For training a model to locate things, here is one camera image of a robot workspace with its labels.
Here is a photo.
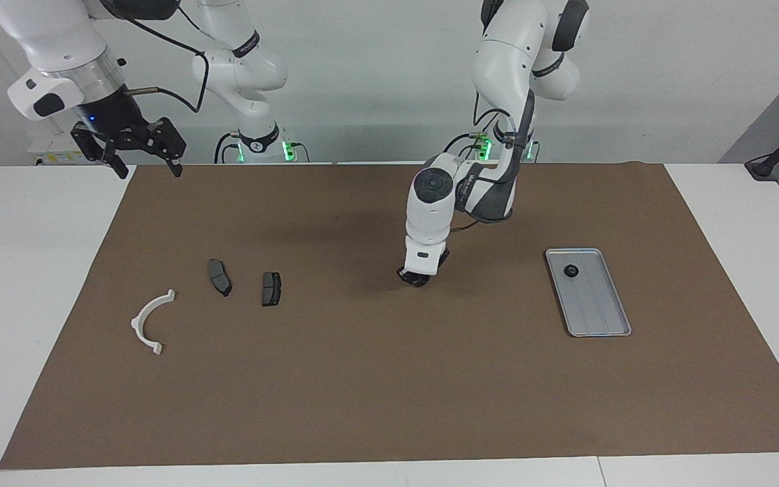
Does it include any black right base cable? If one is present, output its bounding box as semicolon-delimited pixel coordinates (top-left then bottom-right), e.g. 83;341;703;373
214;132;241;164

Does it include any black base cable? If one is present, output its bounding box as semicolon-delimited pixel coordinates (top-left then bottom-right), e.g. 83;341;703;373
440;132;492;162
214;132;241;164

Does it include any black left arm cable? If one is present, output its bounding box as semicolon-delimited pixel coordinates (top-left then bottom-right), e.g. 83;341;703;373
449;108;532;234

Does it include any long dark grey brake pad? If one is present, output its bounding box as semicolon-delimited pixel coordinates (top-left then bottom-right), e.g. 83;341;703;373
208;258;233;298

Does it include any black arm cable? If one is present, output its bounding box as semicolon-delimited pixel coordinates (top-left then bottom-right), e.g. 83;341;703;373
119;14;211;114
449;108;532;234

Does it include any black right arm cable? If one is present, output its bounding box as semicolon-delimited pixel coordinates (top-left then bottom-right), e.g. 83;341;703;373
119;14;211;114

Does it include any white curved plastic bracket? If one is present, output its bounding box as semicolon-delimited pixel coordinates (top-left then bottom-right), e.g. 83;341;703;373
131;289;176;356

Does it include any black left base cable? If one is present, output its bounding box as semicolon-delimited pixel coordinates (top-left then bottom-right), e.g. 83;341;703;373
440;132;492;162

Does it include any white box with yellow labels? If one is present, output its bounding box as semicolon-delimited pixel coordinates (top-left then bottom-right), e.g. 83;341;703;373
30;132;103;165

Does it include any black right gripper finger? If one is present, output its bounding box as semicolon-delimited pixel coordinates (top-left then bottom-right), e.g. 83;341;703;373
70;125;128;180
143;117;186;178

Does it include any brown table mat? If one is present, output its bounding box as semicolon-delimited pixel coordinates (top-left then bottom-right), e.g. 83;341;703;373
0;162;779;470

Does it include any silver metal tray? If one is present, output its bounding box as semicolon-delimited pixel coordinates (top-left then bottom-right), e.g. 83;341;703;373
545;248;632;338

